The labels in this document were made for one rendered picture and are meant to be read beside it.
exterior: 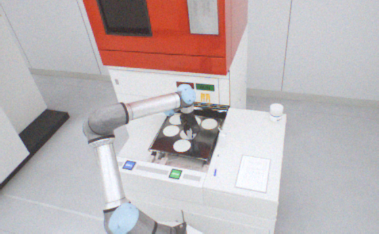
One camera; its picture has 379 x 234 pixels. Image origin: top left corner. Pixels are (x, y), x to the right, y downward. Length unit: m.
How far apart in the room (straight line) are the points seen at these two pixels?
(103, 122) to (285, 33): 2.36
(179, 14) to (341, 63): 2.16
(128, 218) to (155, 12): 1.02
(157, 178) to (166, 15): 0.83
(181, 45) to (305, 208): 1.63
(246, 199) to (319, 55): 2.18
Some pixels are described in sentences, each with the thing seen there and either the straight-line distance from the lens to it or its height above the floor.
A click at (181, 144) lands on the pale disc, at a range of 1.75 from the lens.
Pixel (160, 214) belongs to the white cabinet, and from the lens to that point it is 1.79.
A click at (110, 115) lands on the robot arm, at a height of 1.41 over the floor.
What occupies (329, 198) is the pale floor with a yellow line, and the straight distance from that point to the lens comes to 2.72.
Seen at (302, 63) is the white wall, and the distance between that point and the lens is 3.36.
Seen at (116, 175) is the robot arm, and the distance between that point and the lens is 1.32.
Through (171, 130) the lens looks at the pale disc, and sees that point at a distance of 1.85.
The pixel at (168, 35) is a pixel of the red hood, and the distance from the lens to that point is 1.67.
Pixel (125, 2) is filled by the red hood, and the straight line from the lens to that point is 1.72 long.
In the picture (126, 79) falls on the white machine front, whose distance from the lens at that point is 2.04.
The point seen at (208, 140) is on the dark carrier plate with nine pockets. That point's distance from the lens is 1.75.
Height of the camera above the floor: 2.12
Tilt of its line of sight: 38 degrees down
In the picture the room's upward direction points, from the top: 7 degrees counter-clockwise
